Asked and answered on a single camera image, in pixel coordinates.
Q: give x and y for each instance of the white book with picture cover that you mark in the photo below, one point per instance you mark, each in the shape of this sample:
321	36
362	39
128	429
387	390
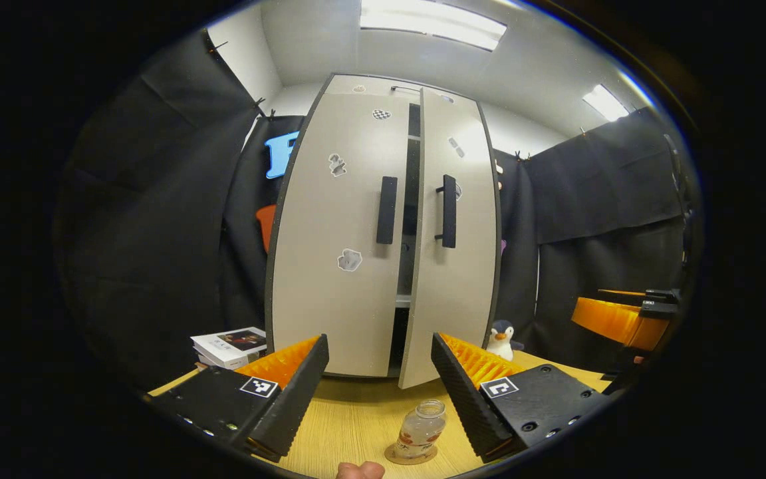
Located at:
230	344

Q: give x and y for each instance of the white cabinet door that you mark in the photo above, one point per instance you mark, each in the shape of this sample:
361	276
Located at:
469	286
330	266

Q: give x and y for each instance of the round wooden coaster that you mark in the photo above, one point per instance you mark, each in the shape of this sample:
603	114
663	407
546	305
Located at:
393	456

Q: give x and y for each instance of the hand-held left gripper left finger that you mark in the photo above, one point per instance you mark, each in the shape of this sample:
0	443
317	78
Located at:
293	399

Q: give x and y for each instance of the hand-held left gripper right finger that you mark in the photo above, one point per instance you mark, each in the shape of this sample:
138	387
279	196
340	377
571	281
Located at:
469	406

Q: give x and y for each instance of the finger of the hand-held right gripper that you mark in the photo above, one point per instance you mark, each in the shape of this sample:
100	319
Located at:
616	322
659	294

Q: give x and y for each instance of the large ceiling light panel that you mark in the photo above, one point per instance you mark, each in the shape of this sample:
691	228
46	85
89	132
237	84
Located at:
433	20

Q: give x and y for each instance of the small ceiling light panel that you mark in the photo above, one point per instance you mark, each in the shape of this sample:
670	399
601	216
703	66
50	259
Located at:
606	103

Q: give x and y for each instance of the clear plastic bottle red label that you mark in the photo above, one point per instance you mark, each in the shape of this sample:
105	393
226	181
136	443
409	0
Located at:
421	426

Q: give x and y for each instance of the penguin plush toy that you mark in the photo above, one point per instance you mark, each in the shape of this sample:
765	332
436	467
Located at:
503	339

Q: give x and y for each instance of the white cabinet with shelves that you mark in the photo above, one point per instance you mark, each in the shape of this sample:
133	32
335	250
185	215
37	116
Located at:
370	83

